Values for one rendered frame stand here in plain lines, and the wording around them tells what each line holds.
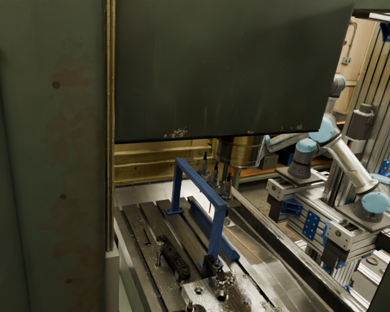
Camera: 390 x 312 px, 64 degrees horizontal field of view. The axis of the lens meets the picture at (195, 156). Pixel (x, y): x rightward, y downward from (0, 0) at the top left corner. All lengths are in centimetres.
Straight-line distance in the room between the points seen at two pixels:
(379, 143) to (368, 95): 27
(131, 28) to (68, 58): 26
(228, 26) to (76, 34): 40
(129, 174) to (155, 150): 23
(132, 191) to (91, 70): 169
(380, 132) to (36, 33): 180
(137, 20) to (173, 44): 9
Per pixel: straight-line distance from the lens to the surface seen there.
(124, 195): 204
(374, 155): 200
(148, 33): 66
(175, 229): 164
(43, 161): 45
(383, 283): 156
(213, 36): 72
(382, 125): 197
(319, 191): 223
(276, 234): 193
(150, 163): 204
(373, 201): 168
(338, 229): 181
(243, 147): 91
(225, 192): 132
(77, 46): 41
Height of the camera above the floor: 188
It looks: 23 degrees down
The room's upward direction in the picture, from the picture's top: 7 degrees clockwise
